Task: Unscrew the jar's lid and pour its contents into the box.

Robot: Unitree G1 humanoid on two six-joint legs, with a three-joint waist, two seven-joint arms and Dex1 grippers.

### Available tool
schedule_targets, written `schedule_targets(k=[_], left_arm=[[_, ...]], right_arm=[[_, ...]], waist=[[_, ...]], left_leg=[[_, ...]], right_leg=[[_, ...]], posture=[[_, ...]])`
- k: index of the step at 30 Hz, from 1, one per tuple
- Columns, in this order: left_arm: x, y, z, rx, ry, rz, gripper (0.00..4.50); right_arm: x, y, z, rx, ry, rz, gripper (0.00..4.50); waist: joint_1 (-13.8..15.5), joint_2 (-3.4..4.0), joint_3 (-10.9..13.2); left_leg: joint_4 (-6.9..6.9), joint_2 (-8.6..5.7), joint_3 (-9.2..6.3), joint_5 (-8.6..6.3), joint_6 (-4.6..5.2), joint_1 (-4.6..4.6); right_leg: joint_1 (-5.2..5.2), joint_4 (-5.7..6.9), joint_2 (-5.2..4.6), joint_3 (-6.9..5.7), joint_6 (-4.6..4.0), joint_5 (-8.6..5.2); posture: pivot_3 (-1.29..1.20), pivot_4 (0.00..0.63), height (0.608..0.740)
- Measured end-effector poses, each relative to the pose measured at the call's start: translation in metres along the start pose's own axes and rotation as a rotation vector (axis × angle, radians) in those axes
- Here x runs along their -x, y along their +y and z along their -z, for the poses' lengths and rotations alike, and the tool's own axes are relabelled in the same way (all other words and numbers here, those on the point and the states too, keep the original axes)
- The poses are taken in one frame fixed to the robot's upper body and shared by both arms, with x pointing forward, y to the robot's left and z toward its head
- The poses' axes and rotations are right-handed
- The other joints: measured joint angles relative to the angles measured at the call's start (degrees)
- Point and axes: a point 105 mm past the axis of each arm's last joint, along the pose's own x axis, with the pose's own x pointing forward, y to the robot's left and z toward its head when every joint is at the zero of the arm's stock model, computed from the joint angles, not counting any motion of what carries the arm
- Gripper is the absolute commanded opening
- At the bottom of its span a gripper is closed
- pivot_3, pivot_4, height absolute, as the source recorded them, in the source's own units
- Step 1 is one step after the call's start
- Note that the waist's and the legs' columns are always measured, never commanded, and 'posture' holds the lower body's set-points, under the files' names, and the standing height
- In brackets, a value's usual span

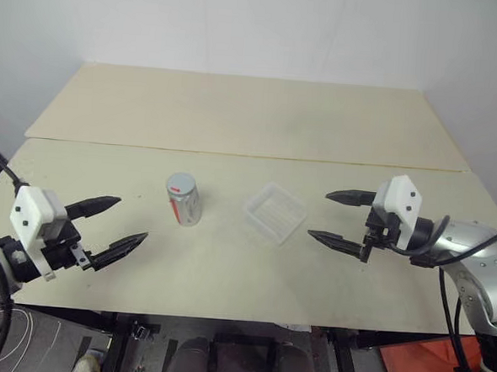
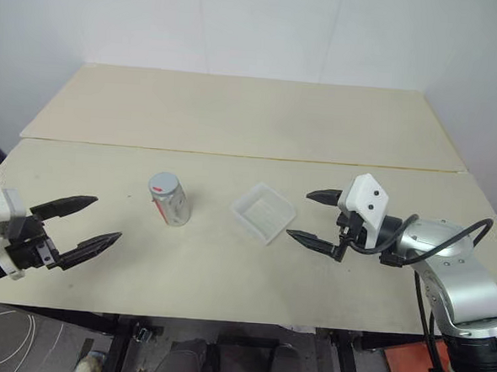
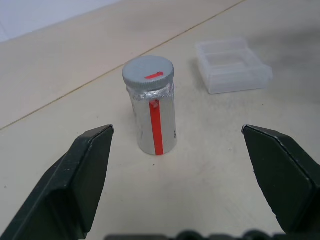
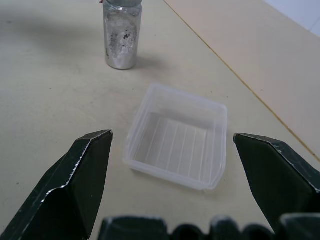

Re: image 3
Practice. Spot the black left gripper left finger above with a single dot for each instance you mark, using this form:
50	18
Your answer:
72	180

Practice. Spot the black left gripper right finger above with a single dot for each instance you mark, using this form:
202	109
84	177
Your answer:
282	172

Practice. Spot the grey bottle with red stripe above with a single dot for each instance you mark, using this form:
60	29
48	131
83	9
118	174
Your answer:
156	120

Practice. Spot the clear plastic box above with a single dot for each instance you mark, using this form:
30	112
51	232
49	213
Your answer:
231	66

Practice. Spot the grey plastic jar lid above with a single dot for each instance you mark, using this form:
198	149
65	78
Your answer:
148	72

